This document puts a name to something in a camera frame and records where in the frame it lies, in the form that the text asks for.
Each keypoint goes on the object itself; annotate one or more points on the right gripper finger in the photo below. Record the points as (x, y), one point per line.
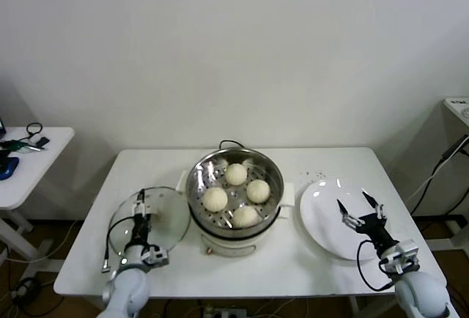
(369, 199)
(342, 209)

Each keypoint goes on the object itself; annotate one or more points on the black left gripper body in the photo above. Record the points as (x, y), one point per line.
(141, 230)

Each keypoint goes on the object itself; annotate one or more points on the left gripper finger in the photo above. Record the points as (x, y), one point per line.
(135, 210)
(142, 204)

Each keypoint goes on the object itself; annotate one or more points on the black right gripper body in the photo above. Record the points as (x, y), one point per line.
(373, 226)

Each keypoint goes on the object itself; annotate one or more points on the round glass pot lid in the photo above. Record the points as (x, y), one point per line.
(172, 219)

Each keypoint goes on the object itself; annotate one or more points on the white steamed baozi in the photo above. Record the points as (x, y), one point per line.
(235, 174)
(215, 199)
(258, 191)
(245, 217)

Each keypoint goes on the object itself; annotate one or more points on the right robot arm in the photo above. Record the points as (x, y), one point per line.
(421, 292)

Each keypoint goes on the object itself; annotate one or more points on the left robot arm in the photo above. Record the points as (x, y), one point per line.
(128, 288)

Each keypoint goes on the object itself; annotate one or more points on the perforated steel steamer basket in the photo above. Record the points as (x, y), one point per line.
(199, 179)

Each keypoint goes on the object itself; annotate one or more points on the white round plate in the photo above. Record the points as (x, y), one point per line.
(322, 222)

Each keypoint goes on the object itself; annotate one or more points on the white electric cooker base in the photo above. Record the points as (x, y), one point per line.
(227, 247)

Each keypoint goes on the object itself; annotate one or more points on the white side table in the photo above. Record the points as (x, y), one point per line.
(40, 171)

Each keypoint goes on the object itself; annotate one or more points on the small black device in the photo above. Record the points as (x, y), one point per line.
(43, 141)

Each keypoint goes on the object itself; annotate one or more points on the white power strip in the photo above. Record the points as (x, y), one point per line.
(225, 312)

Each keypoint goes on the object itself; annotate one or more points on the clear round object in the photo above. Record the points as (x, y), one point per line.
(466, 113)

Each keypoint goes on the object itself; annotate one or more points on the blue object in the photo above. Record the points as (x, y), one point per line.
(9, 169)

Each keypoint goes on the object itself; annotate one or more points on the green tool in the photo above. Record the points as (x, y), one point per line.
(14, 146)

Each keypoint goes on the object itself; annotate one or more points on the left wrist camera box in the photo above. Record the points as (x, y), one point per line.
(157, 255)

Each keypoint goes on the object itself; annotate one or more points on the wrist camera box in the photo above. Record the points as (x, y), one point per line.
(401, 257)
(157, 255)

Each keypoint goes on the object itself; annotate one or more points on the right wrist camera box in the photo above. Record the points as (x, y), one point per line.
(401, 257)

